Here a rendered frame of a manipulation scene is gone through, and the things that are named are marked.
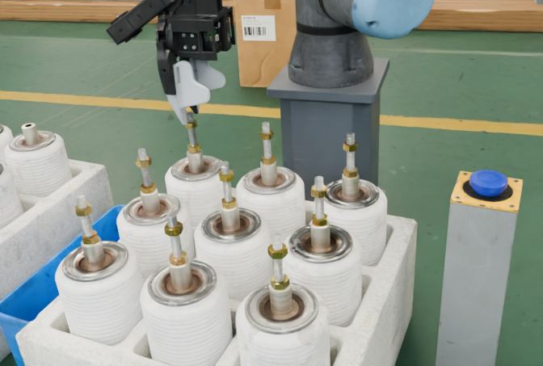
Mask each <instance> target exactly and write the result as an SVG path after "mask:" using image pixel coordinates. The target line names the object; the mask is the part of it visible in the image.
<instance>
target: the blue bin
mask: <svg viewBox="0 0 543 366"><path fill-rule="evenodd" d="M125 206H126V205H122V204H120V205H116V206H114V207H112V208H110V209H109V210H108V211H107V212H105V213H104V214H103V215H102V216H101V217H100V218H99V219H98V220H97V221H95V222H94V223H93V224H92V229H93V230H95V231H97V234H98V236H99V237H100V238H101V241H114V242H118V241H119V240H120V235H119V231H118V227H117V224H116V220H117V217H118V216H119V214H120V211H121V210H122V209H123V208H124V207H125ZM83 233H84V231H83V232H82V233H80V234H79V235H78V236H77V237H76V238H75V239H74V240H73V241H71V242H70V243H69V244H68V245H67V246H65V247H64V248H63V249H62V250H60V251H59V252H58V253H57V254H55V255H54V256H53V257H52V258H51V259H50V260H49V261H48V262H46V263H45V264H44V265H43V266H41V267H40V268H39V269H38V270H36V271H35V272H34V273H33V274H31V275H30V276H29V277H28V278H27V279H25V281H24V282H22V283H21V284H20V285H19V286H18V287H16V288H15V289H14V290H13V291H11V292H10V293H9V294H8V295H6V296H5V297H4V298H3V299H1V300H0V327H1V328H2V332H3V334H4V335H5V338H6V341H7V343H8V345H9V347H10V350H11V352H12V354H13V356H14V358H15V362H16V363H17V365H18V366H25V363H24V361H23V357H22V355H21V352H20V350H19V345H18V343H17V340H16V335H17V334H18V333H19V332H20V331H21V330H22V329H23V328H24V327H25V326H26V325H27V324H28V323H29V322H31V321H34V320H35V319H36V317H37V316H38V314H39V313H40V312H41V311H42V310H44V309H45V308H46V307H47V306H48V305H49V304H50V303H51V302H52V301H54V300H55V299H56V298H57V297H58V296H59V295H60V294H59V291H58V288H57V283H56V280H55V275H56V271H57V269H58V267H59V265H60V263H61V262H62V260H63V259H64V258H65V257H66V256H67V255H68V254H69V253H70V252H71V251H73V250H75V249H76V248H78V247H80V246H81V245H82V244H81V242H82V234H83Z"/></svg>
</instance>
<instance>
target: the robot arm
mask: <svg viewBox="0 0 543 366"><path fill-rule="evenodd" d="M433 2H434V0H295V6H296V25H297V34H296V37H295V40H294V43H293V48H292V51H291V54H290V58H289V60H288V76H289V78H290V79H291V80H292V81H293V82H295V83H297V84H300V85H302V86H309V87H316V88H340V87H346V86H354V85H357V84H360V83H362V82H366V81H367V80H369V79H370V78H371V77H372V76H373V69H374V62H373V56H372V54H371V50H370V47H369V45H368V41H367V38H366V36H371V37H378V38H381V39H385V40H393V39H397V38H400V37H403V36H406V35H407V34H409V33H410V32H411V31H412V30H414V29H416V28H417V27H418V26H419V25H420V24H421V23H422V22H423V21H424V20H425V18H426V17H427V15H428V13H429V12H430V10H431V7H432V5H433ZM156 16H158V22H157V24H156V45H157V62H158V73H159V77H160V79H161V82H162V87H163V90H164V93H165V94H166V96H167V98H168V101H169V103H170V105H171V106H172V108H173V110H174V111H175V114H176V115H177V116H178V118H179V120H180V122H181V124H184V125H187V110H186V107H190V108H191V109H192V111H193V112H194V113H195V114H198V113H199V110H200V104H202V103H207V102H208V101H209V100H210V90H214V89H217V88H221V87H223V86H224V85H225V75H224V74H223V73H221V72H219V71H217V70H215V69H213V68H211V67H210V65H209V63H208V61H217V53H219V52H220V51H222V52H227V51H228V50H230V49H231V44H234V45H235V44H236V41H235V32H234V15H233V7H232V6H222V0H142V1H141V2H140V3H138V4H137V5H136V6H135V7H134V8H132V9H131V10H130V11H125V12H124V13H123V14H120V15H117V16H116V18H115V19H114V20H113V21H112V22H111V26H110V27H109V28H108V29H107V30H106V32H107V33H108V35H109V36H110V37H111V38H112V39H113V41H114V42H115V43H116V45H118V44H120V43H123V42H125V43H127V42H129V41H130V40H133V39H135V38H137V35H138V34H139V33H140V32H142V31H143V30H142V28H143V27H144V26H145V25H146V24H147V23H148V22H150V21H151V20H152V19H154V18H155V17H156ZM229 17H230V24H231V33H232V36H230V29H229ZM177 57H180V58H179V62H177Z"/></svg>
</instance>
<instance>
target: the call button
mask: <svg viewBox="0 0 543 366"><path fill-rule="evenodd" d="M507 182H508V180H507V177H506V176H505V175H503V174H501V173H499V172H498V171H494V170H478V171H475V172H474V173H472V174H471V175H470V177H469V184H470V186H471V187H472V188H473V190H474V191H475V192H476V193H478V194H480V195H482V196H498V195H500V194H501V193H502V192H503V191H504V190H505V189H506V188H507Z"/></svg>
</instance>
